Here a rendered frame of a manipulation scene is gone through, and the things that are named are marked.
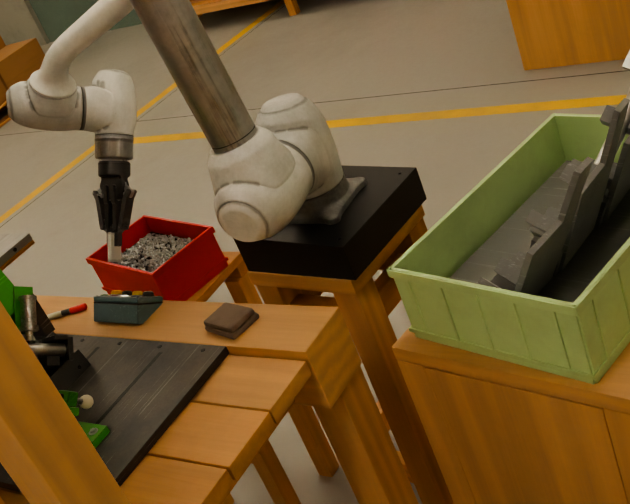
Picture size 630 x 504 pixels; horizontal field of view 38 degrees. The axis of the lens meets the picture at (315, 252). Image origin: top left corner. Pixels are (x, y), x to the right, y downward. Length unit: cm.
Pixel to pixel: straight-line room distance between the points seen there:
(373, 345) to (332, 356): 30
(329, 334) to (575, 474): 53
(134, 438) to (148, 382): 17
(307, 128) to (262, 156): 19
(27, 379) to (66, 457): 13
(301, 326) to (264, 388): 16
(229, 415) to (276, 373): 12
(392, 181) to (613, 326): 71
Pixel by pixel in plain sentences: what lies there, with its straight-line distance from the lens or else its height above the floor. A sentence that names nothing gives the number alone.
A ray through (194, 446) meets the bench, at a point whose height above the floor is 88.
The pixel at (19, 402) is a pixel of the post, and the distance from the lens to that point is 130.
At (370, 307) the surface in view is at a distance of 206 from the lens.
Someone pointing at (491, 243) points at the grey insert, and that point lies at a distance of 195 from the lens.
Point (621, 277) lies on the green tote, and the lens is 163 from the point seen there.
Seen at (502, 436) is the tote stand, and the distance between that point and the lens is 185.
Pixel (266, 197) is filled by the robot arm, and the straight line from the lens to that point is 182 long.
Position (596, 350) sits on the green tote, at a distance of 161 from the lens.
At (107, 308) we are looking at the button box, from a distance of 216.
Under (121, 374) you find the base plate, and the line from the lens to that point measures 196.
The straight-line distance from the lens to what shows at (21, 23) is 1094.
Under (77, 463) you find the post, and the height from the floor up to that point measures 112.
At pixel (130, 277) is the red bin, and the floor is 89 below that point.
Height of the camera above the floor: 186
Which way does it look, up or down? 28 degrees down
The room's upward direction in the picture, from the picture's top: 23 degrees counter-clockwise
